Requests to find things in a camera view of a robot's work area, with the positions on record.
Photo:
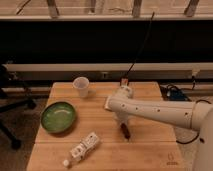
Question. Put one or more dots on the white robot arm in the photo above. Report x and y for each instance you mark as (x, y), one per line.
(196, 116)

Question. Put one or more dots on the small black red device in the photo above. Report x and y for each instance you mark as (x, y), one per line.
(124, 81)

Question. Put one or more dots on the white sponge block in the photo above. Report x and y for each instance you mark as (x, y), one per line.
(106, 106)

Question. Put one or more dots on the clear plastic cup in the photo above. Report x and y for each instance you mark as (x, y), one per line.
(81, 84)

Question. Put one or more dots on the plastic bottle with label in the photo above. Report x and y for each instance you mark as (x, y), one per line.
(78, 153)

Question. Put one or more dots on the green bowl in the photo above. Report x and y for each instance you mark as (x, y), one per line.
(58, 117)

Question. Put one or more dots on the blue box on floor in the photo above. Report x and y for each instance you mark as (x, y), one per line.
(176, 96)

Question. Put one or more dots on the black office chair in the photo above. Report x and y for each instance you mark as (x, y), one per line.
(5, 76)

